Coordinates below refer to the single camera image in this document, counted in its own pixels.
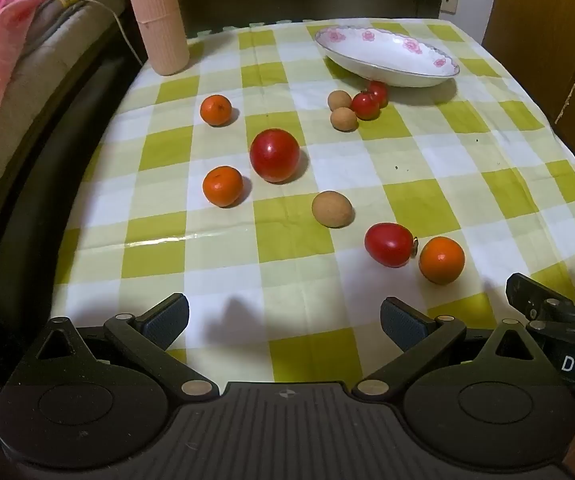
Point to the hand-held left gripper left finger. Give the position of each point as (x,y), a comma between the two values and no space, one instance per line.
(167,317)

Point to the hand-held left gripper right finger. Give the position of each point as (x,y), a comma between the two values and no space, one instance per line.
(402,322)

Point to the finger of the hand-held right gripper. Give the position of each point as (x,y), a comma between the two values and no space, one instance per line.
(532,297)

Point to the orange tangerine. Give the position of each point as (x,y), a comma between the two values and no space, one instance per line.
(223,186)
(441,260)
(216,110)

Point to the small red tomato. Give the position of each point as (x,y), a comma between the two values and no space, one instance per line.
(379,94)
(365,106)
(389,244)

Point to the brown longan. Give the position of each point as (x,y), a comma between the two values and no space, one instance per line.
(343,119)
(338,100)
(332,208)

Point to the large red tomato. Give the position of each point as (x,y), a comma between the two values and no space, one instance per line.
(275,156)

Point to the white floral plate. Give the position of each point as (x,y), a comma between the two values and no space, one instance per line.
(387,57)

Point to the green checkered tablecloth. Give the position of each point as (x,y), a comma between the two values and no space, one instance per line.
(292,280)

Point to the light wooden cabinet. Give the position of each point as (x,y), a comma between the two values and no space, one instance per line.
(542,20)

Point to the pink ribbed case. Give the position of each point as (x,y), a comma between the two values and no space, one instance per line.
(160,20)

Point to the green foam mat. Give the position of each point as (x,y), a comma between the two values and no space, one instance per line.
(252,25)

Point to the wall socket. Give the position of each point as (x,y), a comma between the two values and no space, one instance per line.
(450,1)

